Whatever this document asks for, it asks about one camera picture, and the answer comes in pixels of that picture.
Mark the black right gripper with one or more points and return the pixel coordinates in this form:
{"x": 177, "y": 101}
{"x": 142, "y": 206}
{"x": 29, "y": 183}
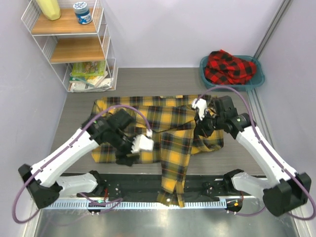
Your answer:
{"x": 200, "y": 128}

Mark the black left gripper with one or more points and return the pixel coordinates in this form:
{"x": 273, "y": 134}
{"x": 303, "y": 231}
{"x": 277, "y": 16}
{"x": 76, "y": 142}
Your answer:
{"x": 121, "y": 157}

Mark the yellow plaid long sleeve shirt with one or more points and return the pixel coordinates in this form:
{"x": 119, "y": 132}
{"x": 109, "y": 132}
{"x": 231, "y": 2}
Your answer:
{"x": 173, "y": 123}

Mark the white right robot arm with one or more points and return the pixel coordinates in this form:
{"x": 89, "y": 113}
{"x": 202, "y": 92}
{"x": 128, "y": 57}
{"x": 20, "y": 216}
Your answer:
{"x": 284, "y": 189}

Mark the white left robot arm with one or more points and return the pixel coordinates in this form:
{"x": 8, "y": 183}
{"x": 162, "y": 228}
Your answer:
{"x": 44, "y": 179}

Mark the red plaid long sleeve shirt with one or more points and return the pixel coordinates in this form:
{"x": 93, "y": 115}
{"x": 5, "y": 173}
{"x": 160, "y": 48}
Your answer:
{"x": 223, "y": 68}

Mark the stack of books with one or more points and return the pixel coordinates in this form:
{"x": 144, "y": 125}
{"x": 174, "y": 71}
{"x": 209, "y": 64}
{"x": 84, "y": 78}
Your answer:
{"x": 90, "y": 84}

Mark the teal plastic basket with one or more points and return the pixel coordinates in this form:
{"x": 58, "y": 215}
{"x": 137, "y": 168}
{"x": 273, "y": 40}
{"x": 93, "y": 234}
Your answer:
{"x": 257, "y": 80}

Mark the green picture book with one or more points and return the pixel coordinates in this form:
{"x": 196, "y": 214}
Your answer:
{"x": 86, "y": 69}

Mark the blue lidded jar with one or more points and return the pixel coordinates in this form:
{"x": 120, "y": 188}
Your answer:
{"x": 82, "y": 12}

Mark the yellow plastic bottle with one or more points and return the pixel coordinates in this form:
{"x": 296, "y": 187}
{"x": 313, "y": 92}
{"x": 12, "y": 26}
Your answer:
{"x": 50, "y": 9}

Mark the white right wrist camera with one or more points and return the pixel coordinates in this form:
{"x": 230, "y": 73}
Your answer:
{"x": 200, "y": 106}

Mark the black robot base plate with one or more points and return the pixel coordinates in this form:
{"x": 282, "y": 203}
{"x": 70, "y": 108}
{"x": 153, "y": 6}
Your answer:
{"x": 146, "y": 187}

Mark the white slotted cable duct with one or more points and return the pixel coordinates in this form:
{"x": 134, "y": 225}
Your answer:
{"x": 85, "y": 204}

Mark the white wire shelf rack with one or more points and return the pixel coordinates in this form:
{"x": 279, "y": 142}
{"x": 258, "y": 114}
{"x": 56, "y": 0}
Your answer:
{"x": 65, "y": 41}

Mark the aluminium frame rail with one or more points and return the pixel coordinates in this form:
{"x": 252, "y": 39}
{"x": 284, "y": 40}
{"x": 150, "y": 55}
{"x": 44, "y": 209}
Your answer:
{"x": 281, "y": 12}

